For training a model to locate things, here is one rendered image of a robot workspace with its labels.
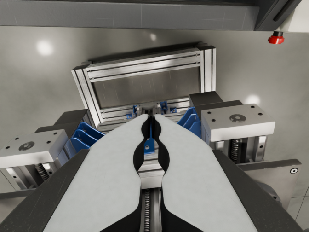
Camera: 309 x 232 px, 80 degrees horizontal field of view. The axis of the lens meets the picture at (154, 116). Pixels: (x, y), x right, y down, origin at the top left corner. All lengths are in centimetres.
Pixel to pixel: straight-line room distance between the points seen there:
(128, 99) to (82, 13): 89
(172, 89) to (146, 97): 17
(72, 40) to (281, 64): 146
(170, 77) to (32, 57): 96
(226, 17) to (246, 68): 115
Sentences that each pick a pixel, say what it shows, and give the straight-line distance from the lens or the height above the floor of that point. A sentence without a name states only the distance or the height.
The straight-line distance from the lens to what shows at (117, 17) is 37.
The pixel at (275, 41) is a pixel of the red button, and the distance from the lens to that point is 60.
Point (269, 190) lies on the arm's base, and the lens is 50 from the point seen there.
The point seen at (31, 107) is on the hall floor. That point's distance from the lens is 175.
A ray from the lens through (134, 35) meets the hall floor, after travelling 133.
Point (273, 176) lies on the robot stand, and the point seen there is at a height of 104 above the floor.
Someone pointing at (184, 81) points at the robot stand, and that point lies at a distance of 119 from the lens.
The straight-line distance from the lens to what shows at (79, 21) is 39.
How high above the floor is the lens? 132
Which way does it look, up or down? 60 degrees down
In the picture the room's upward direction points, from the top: 178 degrees clockwise
